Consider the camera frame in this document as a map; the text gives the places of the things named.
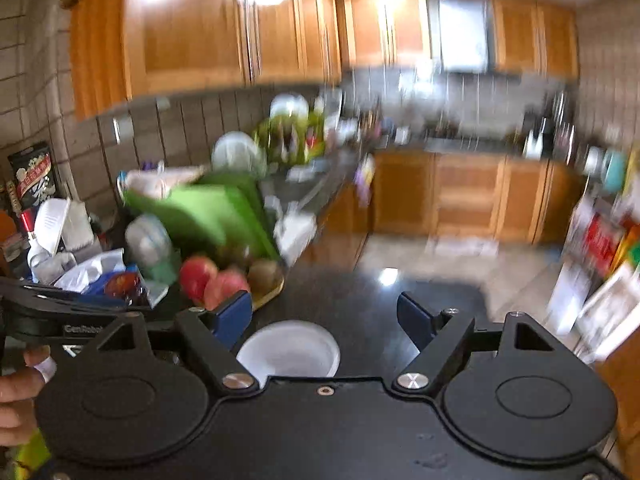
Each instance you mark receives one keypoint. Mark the black snack bag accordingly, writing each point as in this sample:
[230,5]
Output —
[35,175]

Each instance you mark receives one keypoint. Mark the white ribbed bowl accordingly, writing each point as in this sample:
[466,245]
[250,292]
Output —
[290,350]

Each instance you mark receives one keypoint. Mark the pink red apple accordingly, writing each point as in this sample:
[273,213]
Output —
[225,285]

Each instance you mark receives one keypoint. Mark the mint green mug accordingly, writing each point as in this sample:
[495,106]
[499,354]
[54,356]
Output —
[615,170]

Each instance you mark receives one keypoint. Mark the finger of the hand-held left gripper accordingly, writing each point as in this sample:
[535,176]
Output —
[60,302]

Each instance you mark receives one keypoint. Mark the wooden base cabinets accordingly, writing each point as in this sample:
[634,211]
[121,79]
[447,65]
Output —
[465,195]

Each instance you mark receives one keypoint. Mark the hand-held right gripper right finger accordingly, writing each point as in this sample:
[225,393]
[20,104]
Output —
[412,320]

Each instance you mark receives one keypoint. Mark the dark red apple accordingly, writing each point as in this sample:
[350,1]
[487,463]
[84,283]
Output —
[195,277]

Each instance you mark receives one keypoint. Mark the green plastic container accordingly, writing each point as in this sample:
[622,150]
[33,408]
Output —
[200,215]

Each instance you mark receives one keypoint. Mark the green dish rack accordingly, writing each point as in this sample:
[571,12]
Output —
[292,135]

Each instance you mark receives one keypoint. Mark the person's left hand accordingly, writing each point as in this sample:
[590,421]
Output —
[20,395]

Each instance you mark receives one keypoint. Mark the wooden upper cabinets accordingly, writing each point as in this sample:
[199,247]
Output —
[190,25]

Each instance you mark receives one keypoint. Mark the blue white packet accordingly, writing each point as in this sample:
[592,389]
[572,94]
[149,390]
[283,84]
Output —
[90,272]

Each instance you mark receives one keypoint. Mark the white cardboard box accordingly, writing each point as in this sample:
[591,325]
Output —
[607,310]

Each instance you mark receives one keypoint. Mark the brown kiwi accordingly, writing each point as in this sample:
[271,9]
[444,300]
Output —
[265,275]

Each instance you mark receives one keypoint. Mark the white takeaway container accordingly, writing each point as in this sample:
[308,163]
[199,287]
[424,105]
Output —
[62,225]

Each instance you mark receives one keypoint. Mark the red packets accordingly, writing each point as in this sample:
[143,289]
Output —
[602,240]

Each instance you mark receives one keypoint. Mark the yellow fruit tray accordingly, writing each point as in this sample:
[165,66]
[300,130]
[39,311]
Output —
[269,301]

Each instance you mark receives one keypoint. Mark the silver range hood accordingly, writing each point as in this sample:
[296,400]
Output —
[465,35]

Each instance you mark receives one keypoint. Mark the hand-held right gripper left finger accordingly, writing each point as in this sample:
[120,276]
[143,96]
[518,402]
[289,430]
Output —
[235,317]

